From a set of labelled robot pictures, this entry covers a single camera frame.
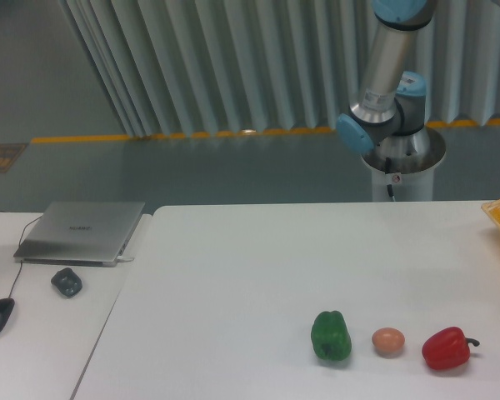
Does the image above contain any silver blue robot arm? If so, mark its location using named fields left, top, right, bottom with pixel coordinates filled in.
left=336, top=1, right=500, bottom=154

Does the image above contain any white folding partition screen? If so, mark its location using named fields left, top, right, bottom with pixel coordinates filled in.
left=62, top=1, right=500, bottom=138

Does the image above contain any silver closed laptop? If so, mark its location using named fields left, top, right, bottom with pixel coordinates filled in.
left=13, top=202, right=145, bottom=267

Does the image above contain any green bell pepper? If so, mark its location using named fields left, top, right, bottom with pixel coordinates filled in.
left=310, top=310, right=353, bottom=362

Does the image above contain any brown egg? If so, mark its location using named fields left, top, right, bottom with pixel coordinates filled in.
left=372, top=327, right=405, bottom=356

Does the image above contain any small black plastic object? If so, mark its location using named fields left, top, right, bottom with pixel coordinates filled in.
left=51, top=267, right=83, bottom=298

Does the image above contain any red bell pepper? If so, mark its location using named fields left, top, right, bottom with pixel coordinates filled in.
left=422, top=327, right=480, bottom=371

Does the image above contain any black pedestal cable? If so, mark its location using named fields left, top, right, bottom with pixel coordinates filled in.
left=383, top=157, right=398, bottom=203

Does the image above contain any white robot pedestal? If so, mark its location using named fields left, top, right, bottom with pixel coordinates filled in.
left=362, top=127, right=447, bottom=202

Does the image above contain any black mouse cable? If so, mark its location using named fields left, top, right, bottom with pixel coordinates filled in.
left=0, top=210, right=45, bottom=300

